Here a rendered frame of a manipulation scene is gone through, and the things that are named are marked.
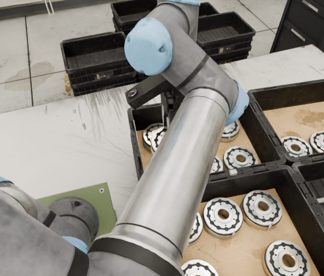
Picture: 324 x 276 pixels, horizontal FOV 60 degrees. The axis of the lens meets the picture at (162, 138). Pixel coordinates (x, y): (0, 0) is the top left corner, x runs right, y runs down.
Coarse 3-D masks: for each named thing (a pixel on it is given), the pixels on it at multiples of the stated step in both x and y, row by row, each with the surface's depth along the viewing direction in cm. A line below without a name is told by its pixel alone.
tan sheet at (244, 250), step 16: (272, 192) 81; (288, 224) 75; (208, 240) 72; (224, 240) 72; (240, 240) 72; (256, 240) 72; (272, 240) 72; (288, 240) 72; (192, 256) 70; (208, 256) 70; (224, 256) 70; (240, 256) 70; (256, 256) 70; (224, 272) 68; (240, 272) 68; (256, 272) 68
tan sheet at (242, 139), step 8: (240, 128) 97; (240, 136) 94; (224, 144) 92; (232, 144) 92; (240, 144) 92; (248, 144) 92; (144, 152) 90; (224, 152) 90; (144, 160) 88; (144, 168) 86
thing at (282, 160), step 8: (248, 96) 92; (152, 104) 90; (160, 104) 90; (248, 104) 90; (128, 112) 88; (256, 112) 88; (264, 128) 83; (136, 136) 81; (272, 136) 81; (136, 144) 80; (272, 144) 80; (136, 152) 78; (280, 152) 78; (136, 160) 76; (280, 160) 76; (240, 168) 74; (248, 168) 74; (256, 168) 74; (216, 176) 73
